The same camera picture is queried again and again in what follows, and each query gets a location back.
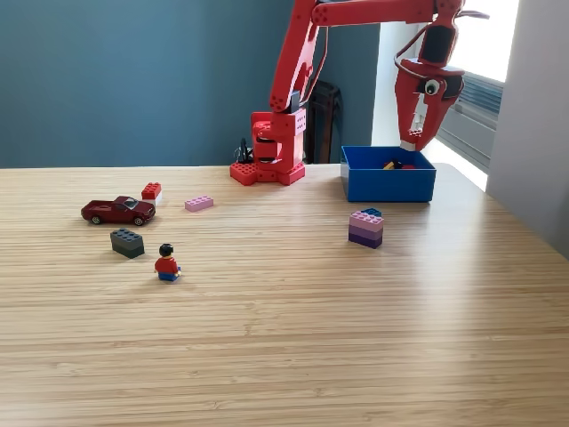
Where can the long red white brick stack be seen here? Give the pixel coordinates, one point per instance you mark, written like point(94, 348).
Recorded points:
point(409, 144)

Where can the yellow toy digger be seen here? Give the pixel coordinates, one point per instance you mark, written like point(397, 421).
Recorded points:
point(390, 165)

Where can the small red white brick stack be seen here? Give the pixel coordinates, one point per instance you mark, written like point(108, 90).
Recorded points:
point(151, 191)

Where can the toy figure red shirt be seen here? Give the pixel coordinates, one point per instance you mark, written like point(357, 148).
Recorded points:
point(166, 266)

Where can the blue plastic bin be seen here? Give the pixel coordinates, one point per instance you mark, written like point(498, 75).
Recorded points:
point(391, 184)

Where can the grey window vent unit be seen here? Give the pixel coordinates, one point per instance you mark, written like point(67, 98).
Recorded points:
point(480, 95)

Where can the blue brick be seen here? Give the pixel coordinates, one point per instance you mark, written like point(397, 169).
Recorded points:
point(372, 211)

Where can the pink purple brick stack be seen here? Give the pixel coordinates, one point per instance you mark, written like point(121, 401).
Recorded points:
point(366, 229)

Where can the dark red toy pickup car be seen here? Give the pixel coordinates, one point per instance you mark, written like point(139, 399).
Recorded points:
point(117, 212)

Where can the grey brick stack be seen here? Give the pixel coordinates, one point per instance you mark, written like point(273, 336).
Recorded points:
point(129, 244)

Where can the white window frame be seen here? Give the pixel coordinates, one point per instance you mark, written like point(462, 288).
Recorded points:
point(484, 49)

